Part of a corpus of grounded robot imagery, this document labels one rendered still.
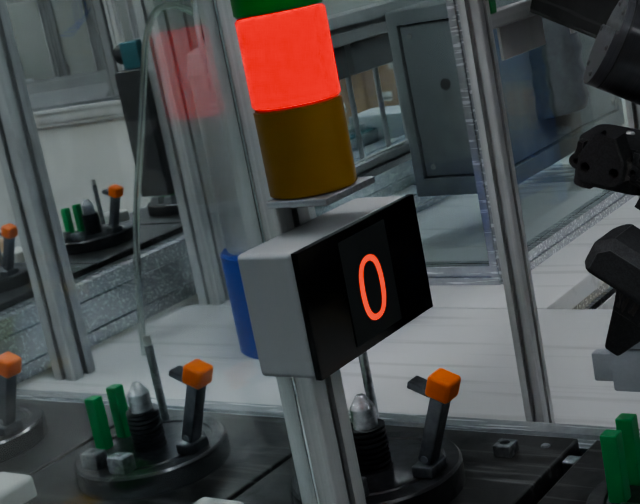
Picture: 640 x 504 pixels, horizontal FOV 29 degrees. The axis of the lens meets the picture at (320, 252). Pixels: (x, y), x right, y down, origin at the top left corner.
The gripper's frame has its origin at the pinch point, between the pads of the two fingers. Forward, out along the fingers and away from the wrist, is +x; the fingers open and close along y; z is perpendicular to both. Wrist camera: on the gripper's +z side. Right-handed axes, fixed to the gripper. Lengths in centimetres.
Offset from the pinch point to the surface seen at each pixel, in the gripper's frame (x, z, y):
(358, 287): -1.4, 11.0, 20.1
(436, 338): 55, 30, -63
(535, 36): 0.2, 25.2, -32.1
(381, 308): 0.2, 10.0, 18.3
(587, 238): 54, 29, -110
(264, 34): -11.9, 21.1, 21.3
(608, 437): 9.5, -2.6, 1.9
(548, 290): 51, 24, -83
